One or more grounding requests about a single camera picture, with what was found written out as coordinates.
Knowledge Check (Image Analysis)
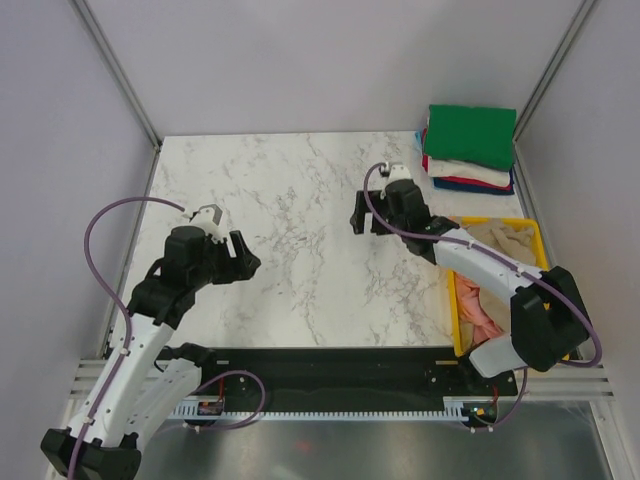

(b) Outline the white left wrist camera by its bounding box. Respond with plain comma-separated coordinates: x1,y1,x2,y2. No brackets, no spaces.
182,204,223,243

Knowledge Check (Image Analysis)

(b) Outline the folded navy t shirt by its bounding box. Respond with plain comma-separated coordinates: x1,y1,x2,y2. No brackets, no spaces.
432,172,514,196

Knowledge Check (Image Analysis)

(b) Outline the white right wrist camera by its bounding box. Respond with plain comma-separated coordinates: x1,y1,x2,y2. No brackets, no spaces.
379,162,413,184

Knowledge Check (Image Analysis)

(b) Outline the yellow plastic bin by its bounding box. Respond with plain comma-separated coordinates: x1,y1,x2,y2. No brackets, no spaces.
447,217,549,356

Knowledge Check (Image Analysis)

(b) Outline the pink t shirt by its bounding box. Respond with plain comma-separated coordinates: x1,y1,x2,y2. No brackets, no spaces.
454,274,503,347

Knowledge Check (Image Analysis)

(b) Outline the left aluminium frame post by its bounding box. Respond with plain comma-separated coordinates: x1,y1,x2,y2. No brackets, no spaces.
69,0,162,152

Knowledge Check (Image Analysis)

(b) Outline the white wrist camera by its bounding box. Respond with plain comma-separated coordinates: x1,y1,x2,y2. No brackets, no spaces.
379,162,413,184
182,204,223,243

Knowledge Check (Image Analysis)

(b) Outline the aluminium frame post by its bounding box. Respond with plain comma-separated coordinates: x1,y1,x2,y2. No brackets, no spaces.
513,0,600,143
69,0,162,152

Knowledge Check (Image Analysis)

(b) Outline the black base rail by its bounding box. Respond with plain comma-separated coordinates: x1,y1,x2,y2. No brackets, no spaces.
149,344,519,414

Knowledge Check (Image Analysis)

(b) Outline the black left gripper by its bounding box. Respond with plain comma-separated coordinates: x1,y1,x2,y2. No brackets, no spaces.
189,230,260,290

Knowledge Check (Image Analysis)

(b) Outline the folded red t shirt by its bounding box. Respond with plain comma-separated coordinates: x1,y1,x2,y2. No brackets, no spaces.
421,127,515,192

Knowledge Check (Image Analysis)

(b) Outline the green t shirt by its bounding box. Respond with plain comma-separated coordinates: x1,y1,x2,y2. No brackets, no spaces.
423,104,517,171

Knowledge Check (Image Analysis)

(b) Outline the aluminium extrusion rail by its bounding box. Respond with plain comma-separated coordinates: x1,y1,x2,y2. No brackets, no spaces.
514,362,615,401

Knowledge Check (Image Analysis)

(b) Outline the white slotted cable duct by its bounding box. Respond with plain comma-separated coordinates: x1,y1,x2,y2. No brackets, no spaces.
168,397,497,423

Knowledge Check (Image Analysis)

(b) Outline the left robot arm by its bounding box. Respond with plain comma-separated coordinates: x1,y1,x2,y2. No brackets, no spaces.
40,223,261,479

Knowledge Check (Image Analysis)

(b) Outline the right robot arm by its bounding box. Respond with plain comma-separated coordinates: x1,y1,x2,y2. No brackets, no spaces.
350,179,593,394

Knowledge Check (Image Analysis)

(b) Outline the beige t shirt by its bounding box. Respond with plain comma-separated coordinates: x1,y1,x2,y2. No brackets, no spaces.
459,219,536,351

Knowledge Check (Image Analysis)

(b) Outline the right aluminium frame post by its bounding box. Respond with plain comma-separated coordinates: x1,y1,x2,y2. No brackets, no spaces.
513,0,600,143

